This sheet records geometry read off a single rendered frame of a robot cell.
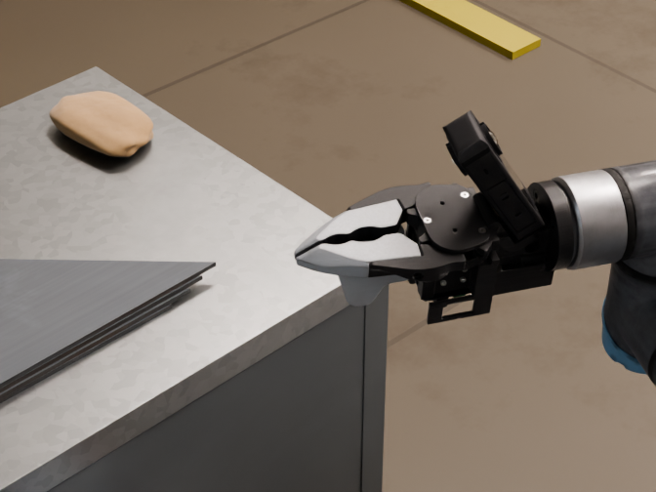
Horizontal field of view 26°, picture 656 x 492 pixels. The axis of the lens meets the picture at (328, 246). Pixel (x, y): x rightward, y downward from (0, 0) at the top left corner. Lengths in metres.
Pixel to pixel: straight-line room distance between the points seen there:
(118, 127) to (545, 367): 1.49
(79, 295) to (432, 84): 2.51
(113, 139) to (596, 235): 0.91
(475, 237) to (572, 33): 3.28
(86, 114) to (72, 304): 0.37
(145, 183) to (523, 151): 2.06
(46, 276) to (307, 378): 0.33
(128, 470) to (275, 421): 0.22
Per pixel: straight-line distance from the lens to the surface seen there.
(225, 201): 1.80
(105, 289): 1.64
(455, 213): 1.09
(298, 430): 1.77
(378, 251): 1.06
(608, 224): 1.11
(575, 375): 3.13
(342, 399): 1.80
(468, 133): 1.04
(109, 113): 1.92
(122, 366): 1.58
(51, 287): 1.66
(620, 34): 4.36
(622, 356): 1.24
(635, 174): 1.14
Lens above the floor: 2.12
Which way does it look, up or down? 38 degrees down
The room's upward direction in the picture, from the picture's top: straight up
